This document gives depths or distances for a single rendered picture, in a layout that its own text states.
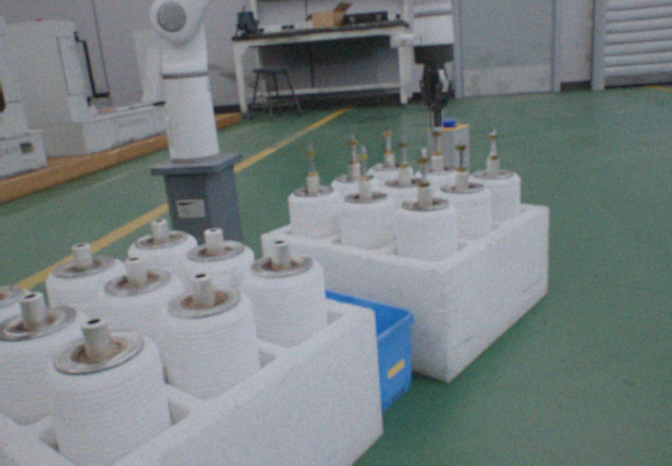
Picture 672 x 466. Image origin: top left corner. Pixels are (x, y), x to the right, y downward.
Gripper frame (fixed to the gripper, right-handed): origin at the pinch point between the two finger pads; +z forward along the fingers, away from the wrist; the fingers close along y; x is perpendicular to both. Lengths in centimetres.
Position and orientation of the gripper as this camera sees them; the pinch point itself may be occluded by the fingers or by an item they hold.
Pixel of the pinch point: (435, 120)
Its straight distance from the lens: 115.2
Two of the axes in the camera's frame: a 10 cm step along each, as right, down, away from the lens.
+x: -9.8, 1.2, -1.4
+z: 0.8, 9.6, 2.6
